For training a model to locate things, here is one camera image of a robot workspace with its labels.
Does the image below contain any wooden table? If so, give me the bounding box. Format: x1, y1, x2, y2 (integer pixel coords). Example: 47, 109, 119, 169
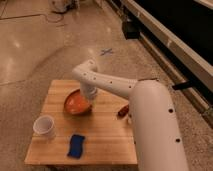
25, 80, 137, 166

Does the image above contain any orange ceramic bowl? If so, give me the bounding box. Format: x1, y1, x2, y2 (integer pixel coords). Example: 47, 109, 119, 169
64, 89, 92, 115

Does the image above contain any white paper cup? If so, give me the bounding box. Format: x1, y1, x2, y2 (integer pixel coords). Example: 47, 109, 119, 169
33, 115, 56, 139

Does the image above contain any brown red object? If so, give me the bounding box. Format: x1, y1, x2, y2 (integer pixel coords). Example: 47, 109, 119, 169
117, 105, 129, 117

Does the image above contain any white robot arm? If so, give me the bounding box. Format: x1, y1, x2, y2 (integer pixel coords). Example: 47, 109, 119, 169
72, 60, 189, 171

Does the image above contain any black box on floor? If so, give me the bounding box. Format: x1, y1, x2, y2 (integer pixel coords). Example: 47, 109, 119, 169
122, 22, 140, 39

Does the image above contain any black bracket on rail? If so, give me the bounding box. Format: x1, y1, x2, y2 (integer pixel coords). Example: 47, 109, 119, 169
172, 81, 193, 90

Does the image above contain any blue sponge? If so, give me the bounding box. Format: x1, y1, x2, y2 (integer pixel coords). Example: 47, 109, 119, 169
67, 134, 85, 159

